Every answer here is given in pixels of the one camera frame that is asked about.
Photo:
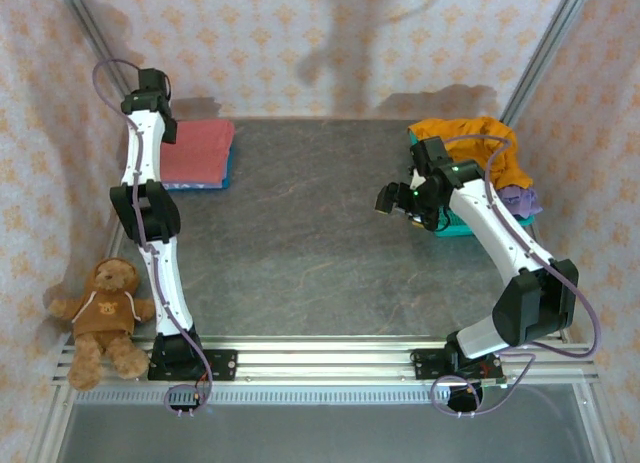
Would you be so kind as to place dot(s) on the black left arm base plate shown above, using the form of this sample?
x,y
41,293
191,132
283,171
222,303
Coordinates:
x,y
225,363

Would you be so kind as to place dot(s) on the aluminium frame post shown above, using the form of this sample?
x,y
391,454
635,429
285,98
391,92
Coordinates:
x,y
100,53
545,48

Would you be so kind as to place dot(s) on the teal plastic basket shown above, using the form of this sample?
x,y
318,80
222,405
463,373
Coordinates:
x,y
455,228

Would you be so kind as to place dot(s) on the crumpled orange t-shirt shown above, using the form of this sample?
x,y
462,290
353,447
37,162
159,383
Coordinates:
x,y
470,128

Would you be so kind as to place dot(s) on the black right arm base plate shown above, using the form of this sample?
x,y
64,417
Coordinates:
x,y
425,363

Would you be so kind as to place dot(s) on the crumpled purple t-shirt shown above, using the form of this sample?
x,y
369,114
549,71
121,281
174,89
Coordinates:
x,y
520,200

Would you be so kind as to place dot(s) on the folded purple t-shirt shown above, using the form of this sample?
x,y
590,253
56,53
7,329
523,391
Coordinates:
x,y
195,185

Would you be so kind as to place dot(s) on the aluminium mounting rail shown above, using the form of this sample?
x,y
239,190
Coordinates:
x,y
325,360

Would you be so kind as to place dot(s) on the folded blue t-shirt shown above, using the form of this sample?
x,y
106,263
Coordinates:
x,y
229,173

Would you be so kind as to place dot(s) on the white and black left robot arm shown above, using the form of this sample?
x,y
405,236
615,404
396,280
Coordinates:
x,y
170,293

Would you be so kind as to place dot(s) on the red t-shirt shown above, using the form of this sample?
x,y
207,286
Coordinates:
x,y
200,148

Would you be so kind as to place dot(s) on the brown teddy bear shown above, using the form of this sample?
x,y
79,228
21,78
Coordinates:
x,y
102,313

